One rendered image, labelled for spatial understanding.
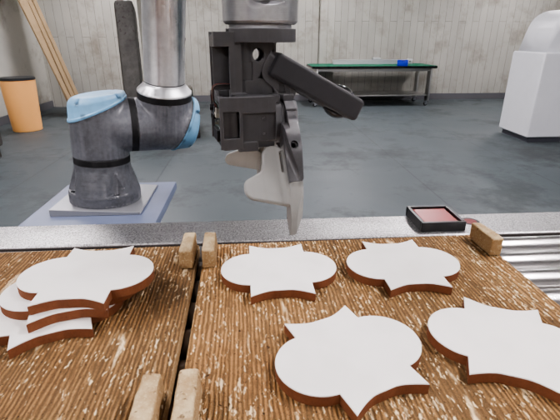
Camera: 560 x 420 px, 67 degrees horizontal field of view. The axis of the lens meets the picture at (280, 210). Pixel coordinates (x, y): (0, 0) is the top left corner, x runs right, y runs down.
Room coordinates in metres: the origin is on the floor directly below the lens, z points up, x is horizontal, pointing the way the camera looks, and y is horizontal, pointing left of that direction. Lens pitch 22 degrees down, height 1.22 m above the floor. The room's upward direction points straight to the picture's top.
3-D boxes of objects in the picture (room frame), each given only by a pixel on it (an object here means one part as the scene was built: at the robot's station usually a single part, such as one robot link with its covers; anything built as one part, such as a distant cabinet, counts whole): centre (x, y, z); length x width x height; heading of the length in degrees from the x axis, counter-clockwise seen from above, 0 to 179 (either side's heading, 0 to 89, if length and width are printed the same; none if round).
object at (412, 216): (0.68, -0.27, 0.92); 0.08 x 0.08 x 0.02; 4
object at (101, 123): (0.90, 0.38, 1.05); 0.13 x 0.12 x 0.14; 115
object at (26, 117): (5.99, 3.57, 0.36); 0.45 x 0.45 x 0.71
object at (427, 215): (0.68, -0.27, 0.92); 0.06 x 0.06 x 0.01; 4
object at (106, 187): (0.90, 0.39, 0.93); 0.15 x 0.15 x 0.10
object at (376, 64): (8.51, -1.72, 0.42); 2.35 x 0.93 x 0.85; 94
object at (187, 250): (0.51, 0.12, 0.95); 0.06 x 0.02 x 0.03; 5
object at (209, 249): (0.51, 0.10, 0.95); 0.06 x 0.02 x 0.03; 5
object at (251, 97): (0.46, 0.03, 1.16); 0.09 x 0.08 x 0.12; 106
